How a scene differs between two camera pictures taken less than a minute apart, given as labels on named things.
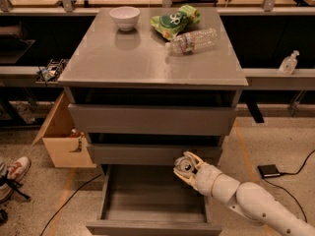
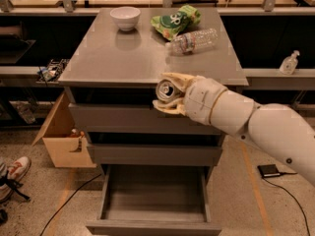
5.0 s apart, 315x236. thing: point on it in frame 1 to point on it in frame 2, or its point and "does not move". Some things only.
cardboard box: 67,148 does not move
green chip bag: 171,24 does not move
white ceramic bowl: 125,17 does not move
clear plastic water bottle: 194,40 does not move
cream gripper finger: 191,180 to 170,105
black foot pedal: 269,170 does not move
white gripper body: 206,176 to 203,97
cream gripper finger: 195,156 to 185,82
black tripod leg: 13,184 does not move
